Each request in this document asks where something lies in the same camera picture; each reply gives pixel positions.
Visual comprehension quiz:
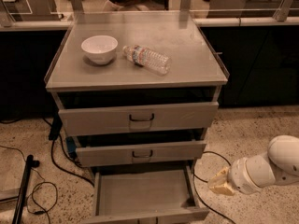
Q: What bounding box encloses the grey bottom drawer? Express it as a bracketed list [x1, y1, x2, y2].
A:
[81, 164, 208, 224]

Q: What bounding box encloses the grey drawer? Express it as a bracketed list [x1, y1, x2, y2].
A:
[59, 102, 219, 136]
[77, 141, 206, 167]
[81, 164, 208, 224]

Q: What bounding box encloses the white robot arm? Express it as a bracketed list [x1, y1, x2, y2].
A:
[207, 135, 299, 196]

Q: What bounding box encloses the grey top drawer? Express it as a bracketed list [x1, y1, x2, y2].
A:
[59, 102, 219, 136]

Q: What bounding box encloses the grey middle drawer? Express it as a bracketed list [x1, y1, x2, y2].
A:
[77, 141, 206, 167]

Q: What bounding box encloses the grey metal drawer cabinet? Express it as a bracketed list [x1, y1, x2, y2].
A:
[44, 10, 231, 173]

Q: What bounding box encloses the clear plastic water bottle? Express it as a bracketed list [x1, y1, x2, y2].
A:
[122, 45, 171, 76]

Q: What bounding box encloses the white ceramic bowl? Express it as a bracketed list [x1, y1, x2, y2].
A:
[81, 35, 118, 64]

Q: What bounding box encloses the black metal stand bar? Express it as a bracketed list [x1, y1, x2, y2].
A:
[12, 155, 39, 224]

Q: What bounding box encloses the black floor cable right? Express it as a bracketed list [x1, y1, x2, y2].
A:
[192, 150, 237, 224]

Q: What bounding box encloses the white horizontal rail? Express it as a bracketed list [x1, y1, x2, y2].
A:
[0, 16, 299, 32]

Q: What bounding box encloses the thin black floor wire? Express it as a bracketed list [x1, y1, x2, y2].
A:
[0, 144, 59, 224]

